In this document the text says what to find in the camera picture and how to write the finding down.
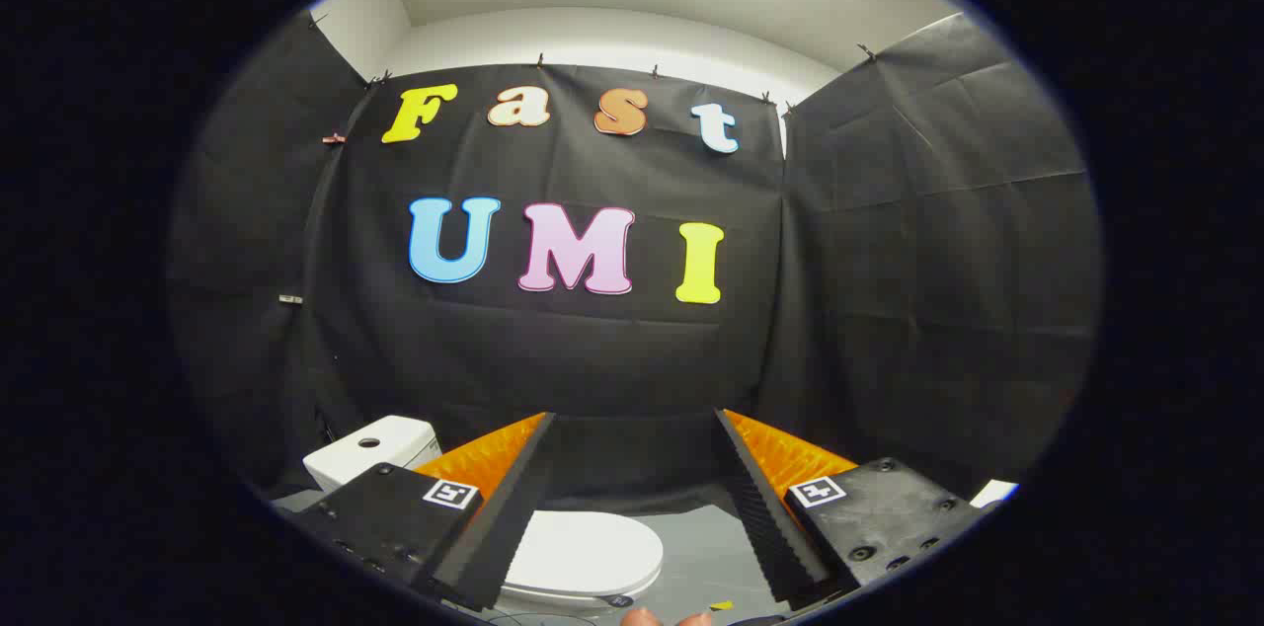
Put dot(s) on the white toilet lid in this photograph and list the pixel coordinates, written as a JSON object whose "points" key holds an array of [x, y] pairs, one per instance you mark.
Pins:
{"points": [[583, 547]]}

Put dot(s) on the black backdrop cloth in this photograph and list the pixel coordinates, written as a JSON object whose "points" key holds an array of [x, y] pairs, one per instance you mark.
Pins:
{"points": [[592, 359]]}

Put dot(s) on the white toilet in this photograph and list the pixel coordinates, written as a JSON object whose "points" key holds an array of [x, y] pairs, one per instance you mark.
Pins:
{"points": [[370, 456]]}

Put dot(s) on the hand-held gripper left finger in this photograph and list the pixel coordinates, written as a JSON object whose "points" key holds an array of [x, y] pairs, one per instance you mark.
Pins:
{"points": [[513, 508]]}

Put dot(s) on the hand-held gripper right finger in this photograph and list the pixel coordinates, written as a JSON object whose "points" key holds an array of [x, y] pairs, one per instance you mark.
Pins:
{"points": [[765, 508]]}

